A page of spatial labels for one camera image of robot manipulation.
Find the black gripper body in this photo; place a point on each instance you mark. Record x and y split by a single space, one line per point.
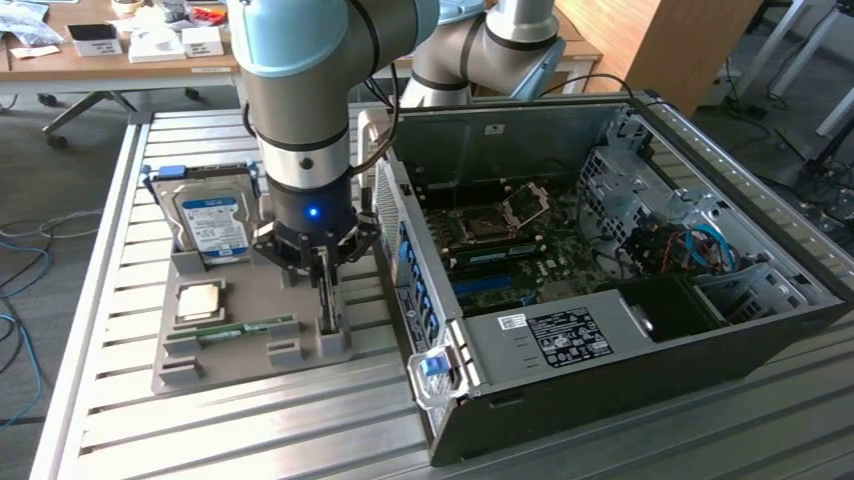
310 205

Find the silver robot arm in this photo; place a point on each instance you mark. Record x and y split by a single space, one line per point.
300 100

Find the hard disk blue caddy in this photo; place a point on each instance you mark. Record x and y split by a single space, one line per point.
213 220

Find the grey parts rack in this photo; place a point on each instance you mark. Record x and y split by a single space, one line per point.
254 300

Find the silver CPU chip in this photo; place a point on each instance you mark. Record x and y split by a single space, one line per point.
200 302

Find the green RAM stick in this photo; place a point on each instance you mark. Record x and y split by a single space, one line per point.
234 328
496 255

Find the CPU socket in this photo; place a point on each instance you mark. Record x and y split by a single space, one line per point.
487 225

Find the blue expansion slot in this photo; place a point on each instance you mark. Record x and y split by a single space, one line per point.
480 286

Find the grey chipset heatsink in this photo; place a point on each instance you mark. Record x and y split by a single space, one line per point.
560 291

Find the grey power supply unit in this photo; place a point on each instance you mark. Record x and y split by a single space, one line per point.
507 350

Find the green motherboard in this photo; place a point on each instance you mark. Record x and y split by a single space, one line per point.
574 260

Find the white labelled box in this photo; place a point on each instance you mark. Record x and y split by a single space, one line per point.
201 42

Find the white flat box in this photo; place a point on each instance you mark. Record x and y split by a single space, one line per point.
156 47

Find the perforated silver drive cage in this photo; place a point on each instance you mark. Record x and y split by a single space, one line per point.
614 175

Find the red small object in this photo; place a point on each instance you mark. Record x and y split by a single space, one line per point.
209 15

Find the wooden desk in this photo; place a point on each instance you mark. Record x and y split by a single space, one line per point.
67 67

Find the white box black top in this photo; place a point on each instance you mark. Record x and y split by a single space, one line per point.
93 40

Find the beige tape roll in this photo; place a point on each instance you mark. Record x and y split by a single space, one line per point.
127 6

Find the open black PC case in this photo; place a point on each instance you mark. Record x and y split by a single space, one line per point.
600 415

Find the white paper tag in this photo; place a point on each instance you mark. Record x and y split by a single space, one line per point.
33 51

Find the clear plastic bag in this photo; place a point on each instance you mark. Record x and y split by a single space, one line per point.
27 25

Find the silver disk bay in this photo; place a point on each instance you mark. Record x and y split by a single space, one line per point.
747 285

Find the wooden cabinet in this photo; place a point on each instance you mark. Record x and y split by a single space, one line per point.
687 60

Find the white desk frame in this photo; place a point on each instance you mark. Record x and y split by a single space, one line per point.
767 47

